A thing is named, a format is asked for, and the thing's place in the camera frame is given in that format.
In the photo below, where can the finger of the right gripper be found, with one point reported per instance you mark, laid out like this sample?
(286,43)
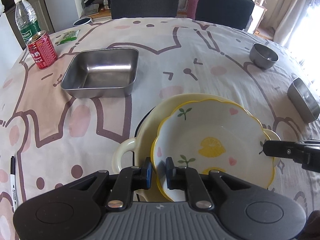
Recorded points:
(283,149)

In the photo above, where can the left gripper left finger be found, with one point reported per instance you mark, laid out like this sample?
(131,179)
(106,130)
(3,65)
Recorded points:
(126,182)

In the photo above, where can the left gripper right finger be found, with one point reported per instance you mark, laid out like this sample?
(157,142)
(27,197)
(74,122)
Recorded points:
(192,183)

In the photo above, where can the cream two-handled ceramic bowl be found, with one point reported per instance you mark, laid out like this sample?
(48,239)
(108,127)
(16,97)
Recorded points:
(141,144)

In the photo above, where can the small square steel tray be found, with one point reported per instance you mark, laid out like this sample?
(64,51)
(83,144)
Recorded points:
(303,100)

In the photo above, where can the floral yellow-rim ceramic bowl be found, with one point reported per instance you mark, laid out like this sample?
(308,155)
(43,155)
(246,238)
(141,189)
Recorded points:
(212,135)

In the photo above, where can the round stainless steel bowl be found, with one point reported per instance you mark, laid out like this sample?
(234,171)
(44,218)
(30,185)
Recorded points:
(262,56)

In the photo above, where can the person right hand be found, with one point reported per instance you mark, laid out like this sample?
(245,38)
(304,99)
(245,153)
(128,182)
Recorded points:
(311,230)

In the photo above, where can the cartoon cat tablecloth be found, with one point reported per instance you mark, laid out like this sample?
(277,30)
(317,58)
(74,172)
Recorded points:
(57,138)

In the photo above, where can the large square steel tray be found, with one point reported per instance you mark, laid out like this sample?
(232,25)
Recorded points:
(101,73)

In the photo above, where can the black marker pen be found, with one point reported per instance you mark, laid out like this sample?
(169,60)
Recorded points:
(13,182)

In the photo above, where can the beige curtain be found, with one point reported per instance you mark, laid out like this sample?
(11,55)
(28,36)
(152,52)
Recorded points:
(283,18)

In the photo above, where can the red milk can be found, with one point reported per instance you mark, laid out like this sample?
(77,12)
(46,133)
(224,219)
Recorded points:
(42,50)

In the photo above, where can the green snack packet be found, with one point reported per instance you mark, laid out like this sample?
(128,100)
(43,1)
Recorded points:
(66,37)

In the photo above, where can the dark chair right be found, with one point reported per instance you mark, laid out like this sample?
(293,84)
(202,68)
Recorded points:
(230,13)

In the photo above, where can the clear plastic water bottle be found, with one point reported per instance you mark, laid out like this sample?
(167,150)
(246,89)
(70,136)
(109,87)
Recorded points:
(26,19)

